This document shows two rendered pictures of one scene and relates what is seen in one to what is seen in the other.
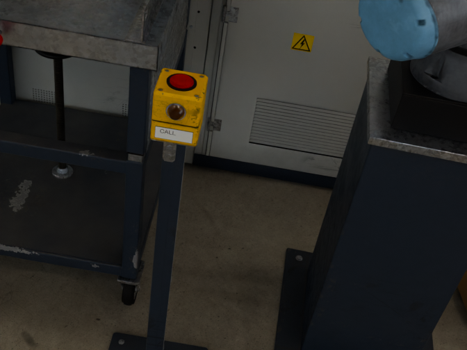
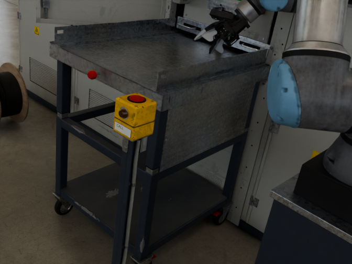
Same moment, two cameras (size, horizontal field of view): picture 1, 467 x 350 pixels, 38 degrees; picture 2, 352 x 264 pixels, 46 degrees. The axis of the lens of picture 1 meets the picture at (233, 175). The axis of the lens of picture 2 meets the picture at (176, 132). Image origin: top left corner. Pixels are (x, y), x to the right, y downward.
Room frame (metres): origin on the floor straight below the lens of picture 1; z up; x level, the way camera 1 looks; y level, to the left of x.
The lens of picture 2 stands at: (0.21, -0.60, 1.32)
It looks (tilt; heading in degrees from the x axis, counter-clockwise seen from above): 26 degrees down; 38
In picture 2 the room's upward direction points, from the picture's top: 9 degrees clockwise
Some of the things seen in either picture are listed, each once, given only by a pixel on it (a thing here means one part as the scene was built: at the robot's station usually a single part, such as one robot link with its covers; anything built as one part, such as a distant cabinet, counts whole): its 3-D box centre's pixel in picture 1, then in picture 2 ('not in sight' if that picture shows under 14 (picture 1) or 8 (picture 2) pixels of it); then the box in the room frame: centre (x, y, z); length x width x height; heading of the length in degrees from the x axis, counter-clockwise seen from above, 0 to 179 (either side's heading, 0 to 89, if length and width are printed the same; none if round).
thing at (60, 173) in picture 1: (62, 169); not in sight; (1.45, 0.50, 0.18); 0.06 x 0.06 x 0.02
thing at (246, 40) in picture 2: not in sight; (222, 35); (1.85, 0.50, 0.90); 0.54 x 0.05 x 0.06; 91
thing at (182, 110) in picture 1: (175, 113); (122, 113); (0.88, 0.11, 0.87); 0.03 x 0.01 x 0.03; 91
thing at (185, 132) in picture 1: (178, 107); (134, 116); (0.93, 0.11, 0.85); 0.08 x 0.08 x 0.10; 1
